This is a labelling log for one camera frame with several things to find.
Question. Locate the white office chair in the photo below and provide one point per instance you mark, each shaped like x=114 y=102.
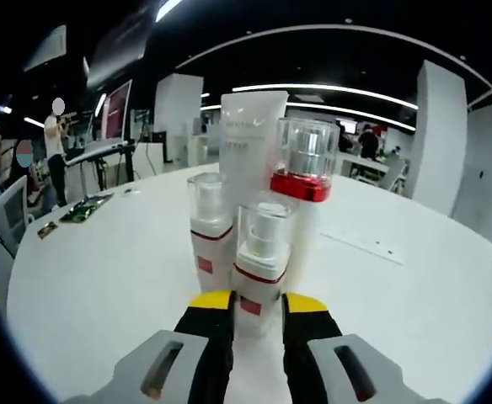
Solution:
x=397 y=179

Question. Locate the ceiling air conditioner cassette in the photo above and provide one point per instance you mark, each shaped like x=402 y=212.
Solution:
x=46 y=48

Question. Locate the small dark object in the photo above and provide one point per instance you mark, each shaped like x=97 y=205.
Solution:
x=129 y=192

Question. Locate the computer monitor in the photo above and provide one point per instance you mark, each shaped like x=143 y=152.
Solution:
x=116 y=111

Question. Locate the white office desk row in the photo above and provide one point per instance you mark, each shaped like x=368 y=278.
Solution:
x=364 y=164

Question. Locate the broad ceiling light strip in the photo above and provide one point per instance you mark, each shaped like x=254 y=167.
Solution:
x=168 y=9

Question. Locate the long ceiling light strip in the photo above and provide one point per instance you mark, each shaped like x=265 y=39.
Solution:
x=334 y=88
x=355 y=111

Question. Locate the white skincare bottle red square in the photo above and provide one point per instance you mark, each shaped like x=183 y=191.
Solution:
x=263 y=269
x=210 y=252

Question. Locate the dark hanging ceiling panel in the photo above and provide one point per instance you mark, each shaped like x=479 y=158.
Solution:
x=117 y=50

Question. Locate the white skincare tube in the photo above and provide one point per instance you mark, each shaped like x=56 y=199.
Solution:
x=246 y=139

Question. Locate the standing desk black frame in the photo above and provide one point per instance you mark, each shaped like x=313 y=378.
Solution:
x=98 y=149

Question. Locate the white skincare bottle red collar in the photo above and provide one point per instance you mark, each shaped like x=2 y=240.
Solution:
x=301 y=189

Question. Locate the gold foil sachet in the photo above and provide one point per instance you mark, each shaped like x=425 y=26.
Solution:
x=47 y=230

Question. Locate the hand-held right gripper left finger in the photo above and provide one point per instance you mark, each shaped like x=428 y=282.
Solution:
x=212 y=336

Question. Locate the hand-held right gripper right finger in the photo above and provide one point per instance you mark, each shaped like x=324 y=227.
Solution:
x=305 y=336

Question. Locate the green black sachet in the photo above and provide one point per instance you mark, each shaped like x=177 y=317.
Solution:
x=83 y=209

